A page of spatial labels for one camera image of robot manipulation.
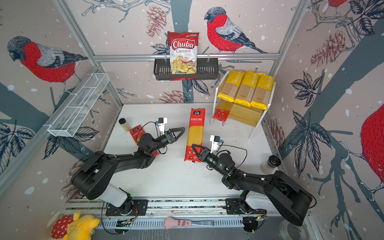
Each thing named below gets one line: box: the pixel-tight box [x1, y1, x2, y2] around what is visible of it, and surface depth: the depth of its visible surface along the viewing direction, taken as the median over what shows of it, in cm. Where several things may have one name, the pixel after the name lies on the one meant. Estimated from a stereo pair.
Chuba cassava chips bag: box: [167, 31, 199, 81], surface depth 87 cm
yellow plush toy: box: [63, 211, 100, 240], surface depth 65 cm
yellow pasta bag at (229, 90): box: [217, 69, 245, 102], surface depth 83 cm
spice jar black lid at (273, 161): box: [267, 155, 282, 168], surface depth 79 cm
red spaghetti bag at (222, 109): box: [212, 99, 234, 122], surface depth 94 cm
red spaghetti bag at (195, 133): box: [184, 107, 206, 163], surface depth 79 cm
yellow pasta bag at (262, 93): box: [250, 73, 276, 111], surface depth 79 cm
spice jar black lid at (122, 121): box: [118, 118, 130, 132], surface depth 101 cm
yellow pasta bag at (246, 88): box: [233, 70, 260, 107], surface depth 81 cm
